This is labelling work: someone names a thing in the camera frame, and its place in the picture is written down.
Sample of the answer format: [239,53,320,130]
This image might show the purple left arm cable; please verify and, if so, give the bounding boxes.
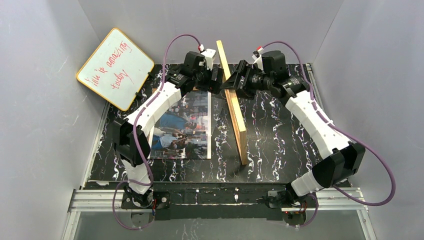
[111,33,204,232]

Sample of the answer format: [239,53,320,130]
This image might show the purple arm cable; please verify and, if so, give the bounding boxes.
[111,33,204,232]
[255,41,397,229]

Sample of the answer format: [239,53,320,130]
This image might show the clear frame glass sheet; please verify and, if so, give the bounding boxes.
[193,92,233,171]

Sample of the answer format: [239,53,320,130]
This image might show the yellow-edged whiteboard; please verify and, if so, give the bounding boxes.
[76,27,155,111]

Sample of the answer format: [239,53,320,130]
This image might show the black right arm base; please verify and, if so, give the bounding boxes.
[264,189,317,210]

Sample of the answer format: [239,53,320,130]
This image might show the aluminium mounting rail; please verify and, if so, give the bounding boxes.
[68,187,368,212]

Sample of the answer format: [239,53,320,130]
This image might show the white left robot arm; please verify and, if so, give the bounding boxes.
[113,48,223,195]

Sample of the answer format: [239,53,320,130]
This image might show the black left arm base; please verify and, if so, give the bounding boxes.
[121,188,171,210]

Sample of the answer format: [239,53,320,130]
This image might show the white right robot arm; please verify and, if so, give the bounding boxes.
[221,50,365,199]

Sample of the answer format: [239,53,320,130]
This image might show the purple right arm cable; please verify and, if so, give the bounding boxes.
[255,41,397,229]

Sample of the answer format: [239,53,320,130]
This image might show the printed colour photo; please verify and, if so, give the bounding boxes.
[149,90,212,160]

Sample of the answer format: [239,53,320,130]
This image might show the wooden picture frame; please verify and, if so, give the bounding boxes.
[216,40,248,166]

